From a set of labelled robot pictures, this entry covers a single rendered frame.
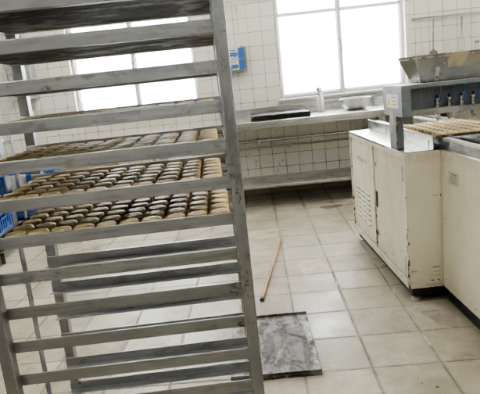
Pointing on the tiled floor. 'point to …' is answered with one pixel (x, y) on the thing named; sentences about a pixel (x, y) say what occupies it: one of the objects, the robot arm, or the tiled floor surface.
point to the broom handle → (270, 271)
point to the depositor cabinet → (400, 208)
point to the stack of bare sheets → (284, 347)
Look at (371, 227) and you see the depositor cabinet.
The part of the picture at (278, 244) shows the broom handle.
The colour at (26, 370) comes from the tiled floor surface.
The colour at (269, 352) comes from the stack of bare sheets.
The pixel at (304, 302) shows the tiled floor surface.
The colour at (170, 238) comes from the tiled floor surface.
